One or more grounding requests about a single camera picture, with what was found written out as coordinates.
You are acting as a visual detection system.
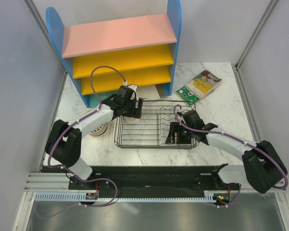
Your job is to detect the yellow cover paperback book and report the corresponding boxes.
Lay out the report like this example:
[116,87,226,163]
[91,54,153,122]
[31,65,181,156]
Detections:
[185,70,222,100]

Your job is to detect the small plain white bowl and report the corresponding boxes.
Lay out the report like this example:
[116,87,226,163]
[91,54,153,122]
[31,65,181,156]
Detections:
[125,117,140,121]

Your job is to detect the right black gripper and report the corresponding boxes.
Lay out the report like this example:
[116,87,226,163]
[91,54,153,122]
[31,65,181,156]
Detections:
[165,122,194,144]

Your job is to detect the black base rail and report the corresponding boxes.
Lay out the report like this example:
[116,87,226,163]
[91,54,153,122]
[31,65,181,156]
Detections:
[68,166,248,199]

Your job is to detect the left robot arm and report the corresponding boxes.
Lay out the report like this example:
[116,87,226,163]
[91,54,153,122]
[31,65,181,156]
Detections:
[45,85,144,189]

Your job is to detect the white cable duct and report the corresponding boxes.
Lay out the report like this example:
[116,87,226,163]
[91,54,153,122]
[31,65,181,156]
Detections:
[34,192,218,203]

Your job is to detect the white teal leaf bowl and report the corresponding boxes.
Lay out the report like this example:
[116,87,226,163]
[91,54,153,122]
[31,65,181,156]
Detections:
[89,123,108,137]

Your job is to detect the teal folder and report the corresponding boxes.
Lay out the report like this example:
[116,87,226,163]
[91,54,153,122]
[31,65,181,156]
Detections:
[89,91,116,108]

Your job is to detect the green cover booklet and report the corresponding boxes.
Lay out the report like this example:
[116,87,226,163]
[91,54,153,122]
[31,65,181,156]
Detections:
[175,87,199,106]

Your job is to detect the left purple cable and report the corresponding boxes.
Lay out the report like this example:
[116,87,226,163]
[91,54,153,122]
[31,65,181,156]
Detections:
[34,65,129,218]

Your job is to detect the white grey manual booklet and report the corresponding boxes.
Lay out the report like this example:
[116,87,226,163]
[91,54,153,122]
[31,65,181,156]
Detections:
[136,85,167,100]

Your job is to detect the grey wire dish rack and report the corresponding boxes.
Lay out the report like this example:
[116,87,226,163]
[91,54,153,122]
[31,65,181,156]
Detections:
[114,100,198,149]

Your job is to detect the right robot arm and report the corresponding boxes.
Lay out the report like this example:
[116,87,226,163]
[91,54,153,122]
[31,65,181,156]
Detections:
[173,109,289,193]

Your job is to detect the colourful wooden shelf unit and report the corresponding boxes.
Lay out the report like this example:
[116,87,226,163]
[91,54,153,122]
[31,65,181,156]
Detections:
[45,0,182,108]

